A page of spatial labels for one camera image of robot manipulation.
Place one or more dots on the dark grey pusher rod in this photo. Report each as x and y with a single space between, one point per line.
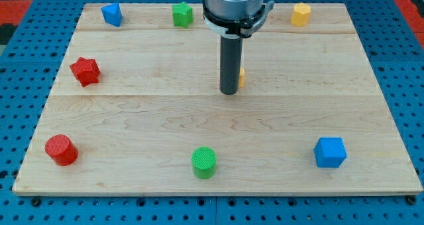
230 60

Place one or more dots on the yellow heart block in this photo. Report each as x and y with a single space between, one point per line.
241 78

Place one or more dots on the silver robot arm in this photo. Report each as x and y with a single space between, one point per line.
233 21

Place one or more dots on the green star block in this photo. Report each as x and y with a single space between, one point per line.
182 14

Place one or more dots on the yellow hexagon block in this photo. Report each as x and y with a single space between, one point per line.
300 14

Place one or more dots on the wooden board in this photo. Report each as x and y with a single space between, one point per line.
158 100

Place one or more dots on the green cylinder block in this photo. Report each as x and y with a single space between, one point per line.
203 161

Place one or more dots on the blue triangular prism block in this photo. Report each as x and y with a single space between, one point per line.
112 14

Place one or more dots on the blue cube block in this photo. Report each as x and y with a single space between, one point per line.
330 152

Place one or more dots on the red star block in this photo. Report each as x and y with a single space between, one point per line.
86 71

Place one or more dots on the red cylinder block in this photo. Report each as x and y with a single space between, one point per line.
61 150

